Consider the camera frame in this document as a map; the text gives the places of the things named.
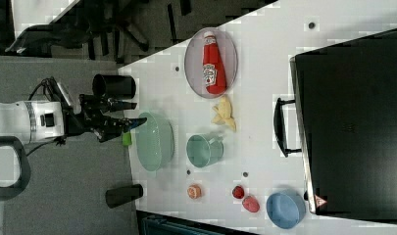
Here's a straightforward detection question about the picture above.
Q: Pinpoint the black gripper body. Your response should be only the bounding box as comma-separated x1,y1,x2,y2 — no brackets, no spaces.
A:
65,94,104,141

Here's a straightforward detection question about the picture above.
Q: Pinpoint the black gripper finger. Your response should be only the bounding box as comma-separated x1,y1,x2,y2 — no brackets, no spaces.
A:
99,117,147,143
103,99,137,113

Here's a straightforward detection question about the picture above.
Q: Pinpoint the oven door with handle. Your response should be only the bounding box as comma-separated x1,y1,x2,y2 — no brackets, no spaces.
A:
273,56,317,214

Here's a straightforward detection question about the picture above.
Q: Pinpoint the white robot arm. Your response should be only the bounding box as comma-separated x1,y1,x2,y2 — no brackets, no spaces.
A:
0,95,147,202

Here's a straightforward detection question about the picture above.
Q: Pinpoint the black toaster oven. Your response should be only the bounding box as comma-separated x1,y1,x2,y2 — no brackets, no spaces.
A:
290,28,397,224

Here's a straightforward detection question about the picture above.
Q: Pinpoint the green clamp block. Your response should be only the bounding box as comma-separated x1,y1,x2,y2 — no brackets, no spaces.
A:
122,132,132,147

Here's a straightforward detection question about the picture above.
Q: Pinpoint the green perforated colander basket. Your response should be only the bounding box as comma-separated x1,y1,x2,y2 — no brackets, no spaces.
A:
135,112,174,172

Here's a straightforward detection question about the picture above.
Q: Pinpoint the black office chair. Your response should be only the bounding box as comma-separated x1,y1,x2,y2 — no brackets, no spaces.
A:
5,0,149,59

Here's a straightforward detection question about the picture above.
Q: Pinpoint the grey round plate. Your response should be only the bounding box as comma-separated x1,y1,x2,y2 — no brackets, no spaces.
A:
184,27,238,99

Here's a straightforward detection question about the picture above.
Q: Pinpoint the green mug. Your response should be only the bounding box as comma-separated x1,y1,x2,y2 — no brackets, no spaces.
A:
186,133,223,168

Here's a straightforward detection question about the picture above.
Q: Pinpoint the orange slice toy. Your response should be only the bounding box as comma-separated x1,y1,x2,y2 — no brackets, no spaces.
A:
187,184,202,199

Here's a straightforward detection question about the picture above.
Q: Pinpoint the red ketchup bottle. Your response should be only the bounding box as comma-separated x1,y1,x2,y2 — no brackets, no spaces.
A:
203,31,227,95

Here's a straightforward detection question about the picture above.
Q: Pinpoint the yellow peeled banana toy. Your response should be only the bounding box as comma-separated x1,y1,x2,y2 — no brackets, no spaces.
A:
212,96,236,132

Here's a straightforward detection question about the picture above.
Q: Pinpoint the small red strawberry toy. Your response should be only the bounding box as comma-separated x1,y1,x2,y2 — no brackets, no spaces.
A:
232,185,245,199

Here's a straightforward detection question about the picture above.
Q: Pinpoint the large red strawberry toy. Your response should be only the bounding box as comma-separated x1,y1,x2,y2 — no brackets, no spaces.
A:
242,196,260,213

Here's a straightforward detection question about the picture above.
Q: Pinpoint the blue bowl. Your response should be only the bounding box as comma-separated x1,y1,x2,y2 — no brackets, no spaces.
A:
266,189,306,229

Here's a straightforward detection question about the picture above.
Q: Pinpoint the black cylinder table post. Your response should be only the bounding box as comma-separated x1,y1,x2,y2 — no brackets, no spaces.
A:
92,74,136,99

